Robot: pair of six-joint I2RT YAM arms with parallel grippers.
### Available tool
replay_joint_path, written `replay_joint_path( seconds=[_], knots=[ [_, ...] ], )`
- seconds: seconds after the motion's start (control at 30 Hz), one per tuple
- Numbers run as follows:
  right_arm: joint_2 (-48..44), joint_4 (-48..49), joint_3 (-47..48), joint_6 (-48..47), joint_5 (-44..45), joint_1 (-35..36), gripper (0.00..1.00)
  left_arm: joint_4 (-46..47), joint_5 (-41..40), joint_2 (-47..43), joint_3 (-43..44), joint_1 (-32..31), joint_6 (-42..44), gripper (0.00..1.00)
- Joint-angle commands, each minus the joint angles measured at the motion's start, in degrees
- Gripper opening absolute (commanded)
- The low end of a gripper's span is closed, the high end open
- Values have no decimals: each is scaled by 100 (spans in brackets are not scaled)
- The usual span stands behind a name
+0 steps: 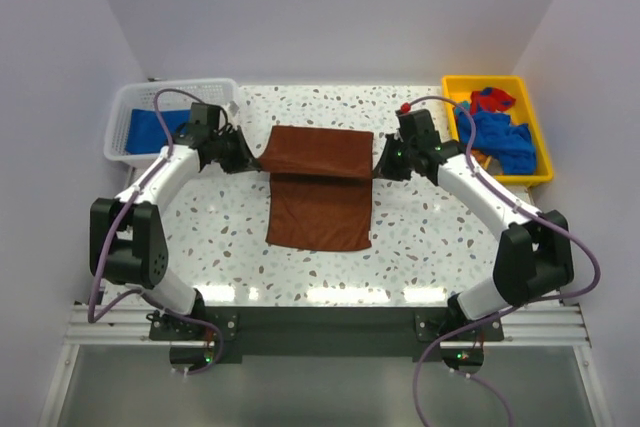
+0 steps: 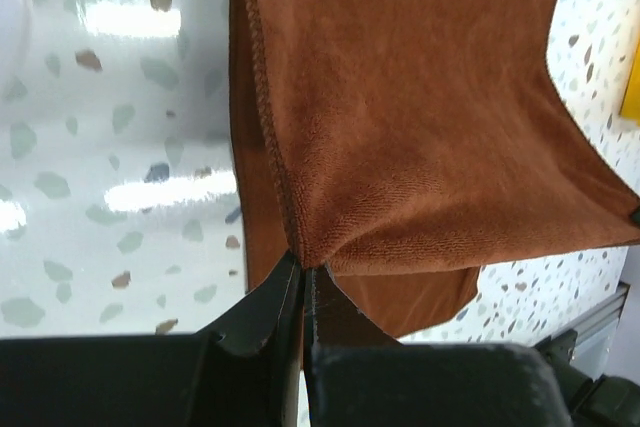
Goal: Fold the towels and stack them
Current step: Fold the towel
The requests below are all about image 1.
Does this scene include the brown towel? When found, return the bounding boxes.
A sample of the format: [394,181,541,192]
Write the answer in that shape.
[259,125,374,252]

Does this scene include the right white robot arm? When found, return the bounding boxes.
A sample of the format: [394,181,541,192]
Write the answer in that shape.
[374,107,574,340]

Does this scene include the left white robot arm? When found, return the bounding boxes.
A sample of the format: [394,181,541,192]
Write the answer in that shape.
[88,100,260,340]

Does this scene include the white plastic laundry basket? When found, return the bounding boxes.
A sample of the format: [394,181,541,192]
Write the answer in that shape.
[103,78,244,169]

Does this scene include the folded blue towel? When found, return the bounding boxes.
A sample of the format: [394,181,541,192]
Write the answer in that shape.
[125,109,189,155]

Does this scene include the yellow plastic bin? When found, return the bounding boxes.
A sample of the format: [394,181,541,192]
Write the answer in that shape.
[440,74,556,186]

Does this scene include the red and blue cloth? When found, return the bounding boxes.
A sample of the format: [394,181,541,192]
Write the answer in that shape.
[470,87,516,115]

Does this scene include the crumpled blue towel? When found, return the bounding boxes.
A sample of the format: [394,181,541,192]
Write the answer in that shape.
[471,111,537,175]

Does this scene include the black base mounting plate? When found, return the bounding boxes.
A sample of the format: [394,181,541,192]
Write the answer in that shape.
[148,305,505,366]

